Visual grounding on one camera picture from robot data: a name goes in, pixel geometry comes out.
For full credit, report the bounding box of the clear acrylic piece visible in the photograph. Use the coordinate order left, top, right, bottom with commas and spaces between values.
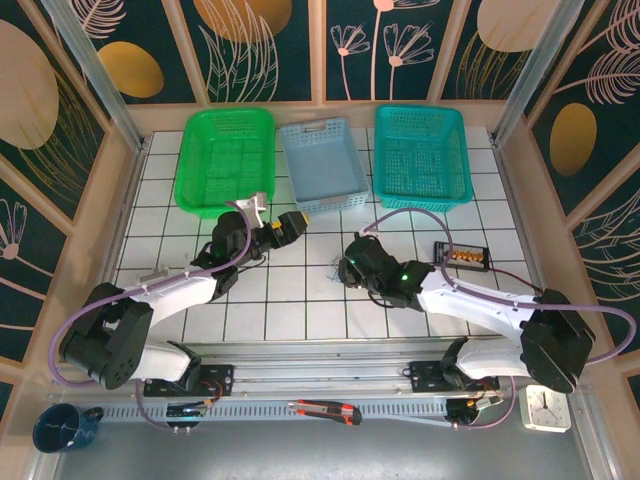
133, 267, 174, 284

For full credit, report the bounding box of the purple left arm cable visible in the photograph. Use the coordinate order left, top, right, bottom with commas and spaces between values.
49, 199, 251, 432

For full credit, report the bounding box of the small black circuit board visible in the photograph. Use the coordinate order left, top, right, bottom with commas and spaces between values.
166, 402, 209, 420
446, 397, 504, 426

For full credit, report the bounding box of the grey slotted cable duct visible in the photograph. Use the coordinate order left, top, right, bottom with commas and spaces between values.
97, 399, 451, 420

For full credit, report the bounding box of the teal plastic basket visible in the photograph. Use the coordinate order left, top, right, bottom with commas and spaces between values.
373, 103, 475, 214

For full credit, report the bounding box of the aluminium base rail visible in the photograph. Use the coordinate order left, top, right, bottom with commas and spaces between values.
49, 339, 589, 404

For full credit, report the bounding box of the aluminium frame post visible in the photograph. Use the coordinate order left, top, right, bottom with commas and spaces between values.
39, 0, 149, 151
491, 0, 585, 147

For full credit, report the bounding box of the thin blue cable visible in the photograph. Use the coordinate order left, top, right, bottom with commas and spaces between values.
327, 253, 347, 285

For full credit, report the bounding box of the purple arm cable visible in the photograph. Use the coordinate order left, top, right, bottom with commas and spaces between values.
362, 208, 634, 432
49, 199, 251, 432

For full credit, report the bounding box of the white square clock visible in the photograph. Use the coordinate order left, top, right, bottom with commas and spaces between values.
518, 384, 572, 434

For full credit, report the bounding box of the light blue plastic basket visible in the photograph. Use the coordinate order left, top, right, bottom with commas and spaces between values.
278, 117, 371, 217

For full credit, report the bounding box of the black connector board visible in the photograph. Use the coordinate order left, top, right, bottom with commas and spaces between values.
432, 240, 491, 272

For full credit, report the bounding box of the dark blue enamel mug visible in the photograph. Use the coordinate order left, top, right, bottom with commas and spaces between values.
32, 403, 105, 454

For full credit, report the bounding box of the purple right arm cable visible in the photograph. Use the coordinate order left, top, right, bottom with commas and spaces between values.
362, 208, 634, 432

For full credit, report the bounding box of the orange black utility knife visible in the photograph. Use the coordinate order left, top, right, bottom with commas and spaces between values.
287, 398, 364, 427

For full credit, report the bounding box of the green plastic basket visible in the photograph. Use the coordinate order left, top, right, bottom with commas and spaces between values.
173, 107, 279, 220

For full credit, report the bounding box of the red black power wire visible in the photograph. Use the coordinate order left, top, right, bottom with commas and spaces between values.
486, 264, 545, 292

